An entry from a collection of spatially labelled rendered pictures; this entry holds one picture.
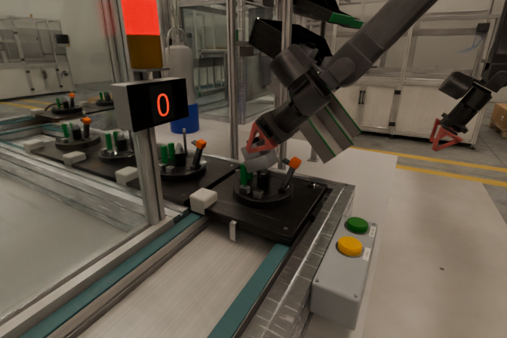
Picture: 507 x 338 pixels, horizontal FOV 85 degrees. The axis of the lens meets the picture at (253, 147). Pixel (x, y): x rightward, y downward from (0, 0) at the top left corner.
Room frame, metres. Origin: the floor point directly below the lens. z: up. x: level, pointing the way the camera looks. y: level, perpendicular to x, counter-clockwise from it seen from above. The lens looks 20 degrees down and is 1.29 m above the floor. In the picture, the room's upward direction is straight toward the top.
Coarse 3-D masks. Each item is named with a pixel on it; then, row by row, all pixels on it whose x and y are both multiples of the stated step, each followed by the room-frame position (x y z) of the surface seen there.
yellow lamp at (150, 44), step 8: (128, 40) 0.45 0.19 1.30; (136, 40) 0.45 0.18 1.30; (144, 40) 0.45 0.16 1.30; (152, 40) 0.45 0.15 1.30; (160, 40) 0.48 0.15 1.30; (128, 48) 0.45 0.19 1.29; (136, 48) 0.45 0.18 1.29; (144, 48) 0.45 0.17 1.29; (152, 48) 0.45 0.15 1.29; (160, 48) 0.47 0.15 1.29; (136, 56) 0.45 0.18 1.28; (144, 56) 0.45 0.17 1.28; (152, 56) 0.45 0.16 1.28; (160, 56) 0.47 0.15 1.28; (136, 64) 0.45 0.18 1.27; (144, 64) 0.45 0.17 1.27; (152, 64) 0.45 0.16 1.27; (160, 64) 0.46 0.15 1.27
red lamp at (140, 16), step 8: (128, 0) 0.45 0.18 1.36; (136, 0) 0.45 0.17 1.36; (144, 0) 0.45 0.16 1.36; (152, 0) 0.46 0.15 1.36; (128, 8) 0.45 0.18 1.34; (136, 8) 0.45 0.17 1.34; (144, 8) 0.45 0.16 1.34; (152, 8) 0.46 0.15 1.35; (128, 16) 0.45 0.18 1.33; (136, 16) 0.45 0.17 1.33; (144, 16) 0.45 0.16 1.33; (152, 16) 0.46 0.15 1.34; (128, 24) 0.45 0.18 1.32; (136, 24) 0.45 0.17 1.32; (144, 24) 0.45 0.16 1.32; (152, 24) 0.46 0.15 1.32; (128, 32) 0.45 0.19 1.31; (136, 32) 0.45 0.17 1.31; (144, 32) 0.45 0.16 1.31; (152, 32) 0.46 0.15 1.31
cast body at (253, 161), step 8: (256, 144) 0.56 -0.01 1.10; (264, 144) 0.59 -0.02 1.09; (256, 152) 0.56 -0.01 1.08; (264, 152) 0.57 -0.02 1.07; (272, 152) 0.58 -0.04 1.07; (248, 160) 0.57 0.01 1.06; (256, 160) 0.56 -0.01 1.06; (264, 160) 0.55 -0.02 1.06; (272, 160) 0.56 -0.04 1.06; (248, 168) 0.57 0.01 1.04; (256, 168) 0.56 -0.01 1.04; (264, 168) 0.55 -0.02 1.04
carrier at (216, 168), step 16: (160, 160) 0.78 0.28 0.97; (176, 160) 0.69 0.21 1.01; (192, 160) 0.73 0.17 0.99; (208, 160) 0.78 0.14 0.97; (176, 176) 0.63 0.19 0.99; (192, 176) 0.65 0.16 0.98; (208, 176) 0.67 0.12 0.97; (224, 176) 0.67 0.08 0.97; (176, 192) 0.58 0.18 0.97; (192, 192) 0.58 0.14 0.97
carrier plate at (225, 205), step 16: (240, 176) 0.67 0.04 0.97; (224, 192) 0.58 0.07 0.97; (304, 192) 0.58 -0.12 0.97; (320, 192) 0.58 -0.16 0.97; (208, 208) 0.51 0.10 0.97; (224, 208) 0.51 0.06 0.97; (240, 208) 0.51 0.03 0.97; (288, 208) 0.51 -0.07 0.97; (304, 208) 0.51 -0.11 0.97; (240, 224) 0.47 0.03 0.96; (256, 224) 0.45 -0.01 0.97; (272, 224) 0.45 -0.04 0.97; (288, 224) 0.45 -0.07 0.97; (304, 224) 0.48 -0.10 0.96; (288, 240) 0.42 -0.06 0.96
